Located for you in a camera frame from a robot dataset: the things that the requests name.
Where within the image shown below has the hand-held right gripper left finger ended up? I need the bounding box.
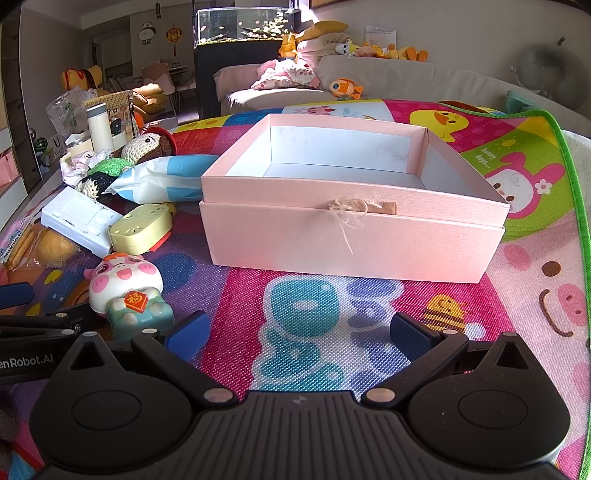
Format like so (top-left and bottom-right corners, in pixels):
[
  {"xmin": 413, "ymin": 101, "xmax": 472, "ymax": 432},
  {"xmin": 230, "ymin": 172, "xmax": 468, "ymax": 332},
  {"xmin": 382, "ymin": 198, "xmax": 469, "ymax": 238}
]
[{"xmin": 58, "ymin": 310, "xmax": 238, "ymax": 409}]

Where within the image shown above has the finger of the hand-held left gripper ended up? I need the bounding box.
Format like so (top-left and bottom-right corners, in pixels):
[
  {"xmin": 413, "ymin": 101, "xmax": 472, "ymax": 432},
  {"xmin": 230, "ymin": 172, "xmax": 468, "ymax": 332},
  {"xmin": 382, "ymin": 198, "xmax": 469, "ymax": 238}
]
[
  {"xmin": 0, "ymin": 282, "xmax": 35, "ymax": 309},
  {"xmin": 0, "ymin": 302, "xmax": 90, "ymax": 341}
]

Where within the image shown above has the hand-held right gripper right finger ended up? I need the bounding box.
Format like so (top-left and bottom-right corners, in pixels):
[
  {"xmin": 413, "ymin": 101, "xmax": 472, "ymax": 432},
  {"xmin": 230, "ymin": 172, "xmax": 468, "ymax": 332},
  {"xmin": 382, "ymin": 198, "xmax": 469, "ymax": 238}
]
[{"xmin": 359, "ymin": 312, "xmax": 536, "ymax": 409}]

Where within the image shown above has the pink cardboard box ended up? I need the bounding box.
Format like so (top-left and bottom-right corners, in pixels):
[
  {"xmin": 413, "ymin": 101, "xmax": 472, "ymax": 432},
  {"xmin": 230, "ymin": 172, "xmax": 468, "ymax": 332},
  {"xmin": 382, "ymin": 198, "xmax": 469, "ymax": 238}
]
[{"xmin": 199, "ymin": 113, "xmax": 511, "ymax": 283}]

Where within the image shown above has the crochet doll with red hat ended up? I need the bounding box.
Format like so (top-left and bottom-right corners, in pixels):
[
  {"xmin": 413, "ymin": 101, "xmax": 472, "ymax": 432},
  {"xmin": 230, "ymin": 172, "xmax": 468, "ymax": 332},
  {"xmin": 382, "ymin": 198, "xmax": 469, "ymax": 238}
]
[{"xmin": 90, "ymin": 128, "xmax": 178, "ymax": 178}]

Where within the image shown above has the bread in clear packet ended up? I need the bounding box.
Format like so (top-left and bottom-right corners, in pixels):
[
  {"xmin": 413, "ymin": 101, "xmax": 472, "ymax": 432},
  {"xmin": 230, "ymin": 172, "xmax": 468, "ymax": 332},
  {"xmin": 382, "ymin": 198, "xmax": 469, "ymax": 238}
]
[{"xmin": 0, "ymin": 217, "xmax": 86, "ymax": 278}]

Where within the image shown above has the pink pig figurine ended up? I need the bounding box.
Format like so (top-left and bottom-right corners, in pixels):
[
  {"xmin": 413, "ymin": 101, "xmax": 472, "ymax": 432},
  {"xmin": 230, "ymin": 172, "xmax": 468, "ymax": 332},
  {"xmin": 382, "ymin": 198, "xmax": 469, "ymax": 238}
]
[{"xmin": 88, "ymin": 253, "xmax": 176, "ymax": 344}]

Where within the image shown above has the colourful cartoon play mat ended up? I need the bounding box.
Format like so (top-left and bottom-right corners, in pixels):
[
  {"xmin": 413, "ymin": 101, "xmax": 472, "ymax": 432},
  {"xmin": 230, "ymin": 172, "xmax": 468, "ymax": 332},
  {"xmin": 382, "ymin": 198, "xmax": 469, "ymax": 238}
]
[{"xmin": 0, "ymin": 99, "xmax": 591, "ymax": 480}]

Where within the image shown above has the yellow-green plastic case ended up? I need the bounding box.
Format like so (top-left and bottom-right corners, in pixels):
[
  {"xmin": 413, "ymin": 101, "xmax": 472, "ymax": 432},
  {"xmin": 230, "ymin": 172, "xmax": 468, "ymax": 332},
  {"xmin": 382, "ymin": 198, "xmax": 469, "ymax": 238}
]
[{"xmin": 109, "ymin": 202, "xmax": 174, "ymax": 254}]

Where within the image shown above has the pink paper bag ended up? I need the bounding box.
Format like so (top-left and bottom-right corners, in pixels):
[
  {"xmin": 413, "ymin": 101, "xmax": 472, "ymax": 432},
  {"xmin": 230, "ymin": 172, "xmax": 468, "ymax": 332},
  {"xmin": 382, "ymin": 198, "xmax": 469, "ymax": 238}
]
[{"xmin": 0, "ymin": 150, "xmax": 19, "ymax": 185}]

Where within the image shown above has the dark crochet toy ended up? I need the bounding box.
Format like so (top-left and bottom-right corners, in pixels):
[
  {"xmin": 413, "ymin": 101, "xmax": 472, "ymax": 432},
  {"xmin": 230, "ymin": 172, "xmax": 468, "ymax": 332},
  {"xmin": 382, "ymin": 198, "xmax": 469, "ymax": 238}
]
[{"xmin": 76, "ymin": 172, "xmax": 118, "ymax": 198}]

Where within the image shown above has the pink white doll dress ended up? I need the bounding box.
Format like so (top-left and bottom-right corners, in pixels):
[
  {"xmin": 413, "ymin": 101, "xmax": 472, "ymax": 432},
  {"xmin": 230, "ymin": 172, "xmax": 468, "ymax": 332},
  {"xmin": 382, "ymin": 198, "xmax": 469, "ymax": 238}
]
[{"xmin": 60, "ymin": 150, "xmax": 100, "ymax": 181}]

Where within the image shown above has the watermelon ball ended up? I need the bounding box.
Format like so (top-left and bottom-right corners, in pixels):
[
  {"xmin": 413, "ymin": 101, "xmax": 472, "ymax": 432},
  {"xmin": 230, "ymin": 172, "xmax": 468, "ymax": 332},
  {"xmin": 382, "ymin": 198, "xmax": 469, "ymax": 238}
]
[{"xmin": 30, "ymin": 131, "xmax": 49, "ymax": 162}]

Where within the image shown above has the white and blue tissue pack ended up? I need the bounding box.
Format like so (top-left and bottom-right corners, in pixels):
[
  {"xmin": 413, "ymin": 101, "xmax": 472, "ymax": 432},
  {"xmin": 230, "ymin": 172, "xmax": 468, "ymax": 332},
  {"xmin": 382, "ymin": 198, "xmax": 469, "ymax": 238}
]
[{"xmin": 105, "ymin": 154, "xmax": 220, "ymax": 205}]

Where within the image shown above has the white jug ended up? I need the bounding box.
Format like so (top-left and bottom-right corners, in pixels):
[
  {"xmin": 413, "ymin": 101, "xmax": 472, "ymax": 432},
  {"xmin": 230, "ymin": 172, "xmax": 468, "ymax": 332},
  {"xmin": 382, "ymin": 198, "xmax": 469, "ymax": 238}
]
[{"xmin": 65, "ymin": 131, "xmax": 93, "ymax": 158}]

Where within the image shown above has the white thermos bottle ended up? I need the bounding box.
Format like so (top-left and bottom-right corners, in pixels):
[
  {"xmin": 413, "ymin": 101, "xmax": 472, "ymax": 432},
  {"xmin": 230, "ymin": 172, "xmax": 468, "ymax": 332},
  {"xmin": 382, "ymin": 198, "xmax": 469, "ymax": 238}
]
[{"xmin": 85, "ymin": 102, "xmax": 114, "ymax": 153}]

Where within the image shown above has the clear plastic bag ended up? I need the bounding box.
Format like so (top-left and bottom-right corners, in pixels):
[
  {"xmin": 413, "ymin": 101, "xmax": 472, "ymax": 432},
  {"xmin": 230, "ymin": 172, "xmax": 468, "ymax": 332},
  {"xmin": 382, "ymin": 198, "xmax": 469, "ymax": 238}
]
[{"xmin": 45, "ymin": 88, "xmax": 100, "ymax": 139}]

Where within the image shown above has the large yellow plush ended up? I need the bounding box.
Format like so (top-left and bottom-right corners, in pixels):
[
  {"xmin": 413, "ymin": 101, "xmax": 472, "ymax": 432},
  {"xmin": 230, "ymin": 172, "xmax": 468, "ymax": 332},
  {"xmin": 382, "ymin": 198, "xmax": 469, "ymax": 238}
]
[{"xmin": 60, "ymin": 65, "xmax": 105, "ymax": 90}]

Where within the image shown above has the brown bear plush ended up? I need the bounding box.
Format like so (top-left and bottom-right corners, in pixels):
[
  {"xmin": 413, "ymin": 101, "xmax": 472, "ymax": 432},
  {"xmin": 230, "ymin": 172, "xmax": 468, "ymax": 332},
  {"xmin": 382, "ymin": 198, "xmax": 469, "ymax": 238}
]
[{"xmin": 134, "ymin": 83, "xmax": 167, "ymax": 121}]

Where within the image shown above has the beige sofa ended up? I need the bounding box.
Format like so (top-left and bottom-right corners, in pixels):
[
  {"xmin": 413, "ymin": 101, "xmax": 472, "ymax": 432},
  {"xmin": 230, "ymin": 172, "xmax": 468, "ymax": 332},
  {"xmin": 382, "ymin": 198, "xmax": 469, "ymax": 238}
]
[{"xmin": 215, "ymin": 55, "xmax": 591, "ymax": 134}]

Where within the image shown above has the teal cloth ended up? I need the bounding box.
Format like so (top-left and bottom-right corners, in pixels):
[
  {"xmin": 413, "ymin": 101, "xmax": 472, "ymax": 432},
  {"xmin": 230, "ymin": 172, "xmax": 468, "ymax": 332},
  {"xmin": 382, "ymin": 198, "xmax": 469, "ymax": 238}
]
[{"xmin": 503, "ymin": 90, "xmax": 539, "ymax": 114}]

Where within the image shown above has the orange fish plush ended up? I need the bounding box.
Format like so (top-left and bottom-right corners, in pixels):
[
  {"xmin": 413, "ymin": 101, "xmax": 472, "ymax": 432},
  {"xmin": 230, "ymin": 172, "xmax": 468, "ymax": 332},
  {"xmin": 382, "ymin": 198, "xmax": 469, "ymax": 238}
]
[{"xmin": 329, "ymin": 78, "xmax": 365, "ymax": 100}]

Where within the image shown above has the pink patterned blanket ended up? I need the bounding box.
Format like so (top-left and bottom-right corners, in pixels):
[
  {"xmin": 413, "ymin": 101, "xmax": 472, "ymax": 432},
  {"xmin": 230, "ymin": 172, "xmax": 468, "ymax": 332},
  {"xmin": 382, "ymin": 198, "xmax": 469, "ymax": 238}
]
[{"xmin": 252, "ymin": 60, "xmax": 321, "ymax": 90}]

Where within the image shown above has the row of yellow duck plushies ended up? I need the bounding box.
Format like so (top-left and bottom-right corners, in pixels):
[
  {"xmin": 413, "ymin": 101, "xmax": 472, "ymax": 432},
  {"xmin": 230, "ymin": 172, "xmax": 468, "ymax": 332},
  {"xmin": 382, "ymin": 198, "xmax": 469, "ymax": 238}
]
[{"xmin": 355, "ymin": 41, "xmax": 430, "ymax": 63}]

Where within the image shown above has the white paper sheet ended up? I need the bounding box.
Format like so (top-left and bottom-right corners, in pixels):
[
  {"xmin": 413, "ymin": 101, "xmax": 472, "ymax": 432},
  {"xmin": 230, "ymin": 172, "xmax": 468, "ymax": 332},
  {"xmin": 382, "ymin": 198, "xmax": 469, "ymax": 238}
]
[{"xmin": 365, "ymin": 25, "xmax": 398, "ymax": 47}]

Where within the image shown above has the cream pillow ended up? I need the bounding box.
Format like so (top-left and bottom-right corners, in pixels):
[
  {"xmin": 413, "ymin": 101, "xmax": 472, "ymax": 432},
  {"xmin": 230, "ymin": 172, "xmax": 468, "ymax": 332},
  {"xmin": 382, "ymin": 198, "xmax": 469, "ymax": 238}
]
[{"xmin": 295, "ymin": 37, "xmax": 352, "ymax": 58}]

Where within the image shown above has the glass fish tank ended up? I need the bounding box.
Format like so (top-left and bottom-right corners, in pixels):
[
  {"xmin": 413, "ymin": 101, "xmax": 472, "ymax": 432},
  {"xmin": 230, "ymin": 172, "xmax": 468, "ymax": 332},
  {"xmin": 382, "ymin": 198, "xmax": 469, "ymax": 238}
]
[{"xmin": 194, "ymin": 7, "xmax": 301, "ymax": 47}]

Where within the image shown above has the yellow pillow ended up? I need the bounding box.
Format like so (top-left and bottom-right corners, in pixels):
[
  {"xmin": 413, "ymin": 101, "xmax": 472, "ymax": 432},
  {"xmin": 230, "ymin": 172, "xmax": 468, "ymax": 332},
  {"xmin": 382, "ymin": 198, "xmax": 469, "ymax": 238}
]
[{"xmin": 295, "ymin": 21, "xmax": 349, "ymax": 42}]

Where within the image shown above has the white switch panel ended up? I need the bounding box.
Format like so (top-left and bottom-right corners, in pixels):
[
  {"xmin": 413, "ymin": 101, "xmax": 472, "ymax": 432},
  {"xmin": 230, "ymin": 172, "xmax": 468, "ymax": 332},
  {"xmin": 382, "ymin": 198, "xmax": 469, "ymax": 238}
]
[{"xmin": 41, "ymin": 186, "xmax": 124, "ymax": 258}]

